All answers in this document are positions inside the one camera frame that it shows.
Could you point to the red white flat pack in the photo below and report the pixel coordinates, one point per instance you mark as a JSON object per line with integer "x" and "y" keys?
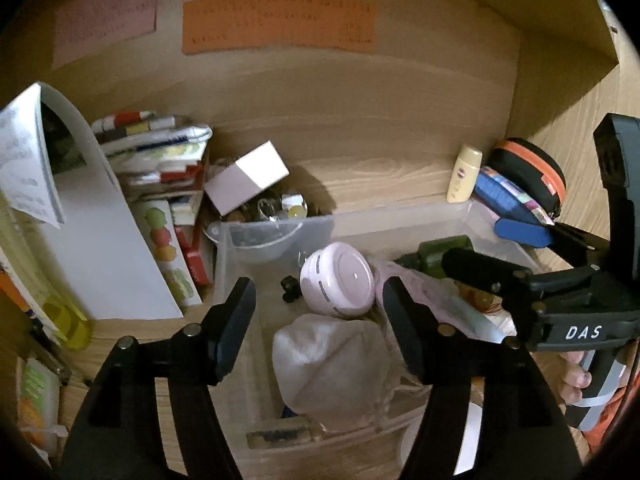
{"x": 122, "y": 121}

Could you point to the pile of small trinkets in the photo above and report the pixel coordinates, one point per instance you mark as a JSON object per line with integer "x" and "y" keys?
{"x": 295, "y": 207}

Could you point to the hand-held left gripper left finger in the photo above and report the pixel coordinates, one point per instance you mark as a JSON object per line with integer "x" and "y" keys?
{"x": 235, "y": 330}

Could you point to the clear plastic bowl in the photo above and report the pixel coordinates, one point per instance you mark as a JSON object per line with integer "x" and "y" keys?
{"x": 260, "y": 247}

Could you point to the wooden desk hutch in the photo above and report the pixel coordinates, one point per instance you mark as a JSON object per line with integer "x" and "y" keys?
{"x": 350, "y": 100}

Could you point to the upright red box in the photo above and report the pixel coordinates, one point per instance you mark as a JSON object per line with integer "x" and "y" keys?
{"x": 195, "y": 260}

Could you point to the orange paper note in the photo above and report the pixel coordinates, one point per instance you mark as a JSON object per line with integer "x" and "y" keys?
{"x": 280, "y": 25}

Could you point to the yellow striped book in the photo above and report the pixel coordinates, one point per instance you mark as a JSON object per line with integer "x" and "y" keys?
{"x": 160, "y": 125}

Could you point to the lemon print packet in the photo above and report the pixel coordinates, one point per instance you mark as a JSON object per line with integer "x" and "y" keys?
{"x": 170, "y": 155}

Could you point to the white blue packet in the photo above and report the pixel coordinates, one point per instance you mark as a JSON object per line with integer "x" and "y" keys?
{"x": 180, "y": 135}

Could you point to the person's right forearm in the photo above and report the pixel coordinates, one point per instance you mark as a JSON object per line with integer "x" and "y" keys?
{"x": 615, "y": 420}

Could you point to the blue tube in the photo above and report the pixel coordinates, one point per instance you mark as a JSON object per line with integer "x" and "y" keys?
{"x": 492, "y": 192}

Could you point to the open white printed booklet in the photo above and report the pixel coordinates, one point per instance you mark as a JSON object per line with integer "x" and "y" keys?
{"x": 100, "y": 240}

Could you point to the person's right hand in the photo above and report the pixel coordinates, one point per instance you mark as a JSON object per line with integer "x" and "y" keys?
{"x": 575, "y": 377}

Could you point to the dark pen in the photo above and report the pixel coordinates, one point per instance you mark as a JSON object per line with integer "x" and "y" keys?
{"x": 50, "y": 360}

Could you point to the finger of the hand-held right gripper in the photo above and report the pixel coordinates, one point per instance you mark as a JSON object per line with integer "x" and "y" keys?
{"x": 525, "y": 234}
{"x": 480, "y": 270}

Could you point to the fruit print box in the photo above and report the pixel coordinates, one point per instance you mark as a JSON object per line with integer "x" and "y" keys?
{"x": 167, "y": 250}

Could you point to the pink paper note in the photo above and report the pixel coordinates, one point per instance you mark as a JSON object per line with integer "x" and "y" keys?
{"x": 105, "y": 15}

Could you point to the flat red box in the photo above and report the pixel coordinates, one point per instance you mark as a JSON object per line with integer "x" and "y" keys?
{"x": 175, "y": 175}

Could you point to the green orange snack packet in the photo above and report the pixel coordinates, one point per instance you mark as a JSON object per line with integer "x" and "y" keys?
{"x": 37, "y": 395}

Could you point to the dark green glass bottle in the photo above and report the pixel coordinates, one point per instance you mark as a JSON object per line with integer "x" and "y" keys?
{"x": 430, "y": 255}

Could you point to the pink crinkled packet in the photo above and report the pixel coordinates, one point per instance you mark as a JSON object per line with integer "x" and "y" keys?
{"x": 435, "y": 300}

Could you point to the wooden desktop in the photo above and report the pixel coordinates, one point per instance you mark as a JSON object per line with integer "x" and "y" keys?
{"x": 150, "y": 327}

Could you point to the black orange round case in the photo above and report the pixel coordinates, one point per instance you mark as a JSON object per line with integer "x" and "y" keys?
{"x": 530, "y": 160}

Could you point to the small black clip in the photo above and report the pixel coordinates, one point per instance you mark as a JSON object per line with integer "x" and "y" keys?
{"x": 288, "y": 287}

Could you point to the round white cream jar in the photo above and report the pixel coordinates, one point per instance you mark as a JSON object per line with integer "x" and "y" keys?
{"x": 345, "y": 275}

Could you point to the small white cardboard box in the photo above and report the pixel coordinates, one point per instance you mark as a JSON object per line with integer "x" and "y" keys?
{"x": 250, "y": 175}

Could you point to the clear plastic storage bin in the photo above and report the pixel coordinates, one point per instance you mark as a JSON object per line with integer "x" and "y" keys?
{"x": 350, "y": 230}

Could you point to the cream sunscreen bottle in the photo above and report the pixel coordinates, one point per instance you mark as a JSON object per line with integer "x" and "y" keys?
{"x": 465, "y": 175}

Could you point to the pale teal tube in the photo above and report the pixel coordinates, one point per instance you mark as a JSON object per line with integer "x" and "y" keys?
{"x": 472, "y": 317}

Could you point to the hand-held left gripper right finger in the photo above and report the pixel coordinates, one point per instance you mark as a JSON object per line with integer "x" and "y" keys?
{"x": 400, "y": 330}

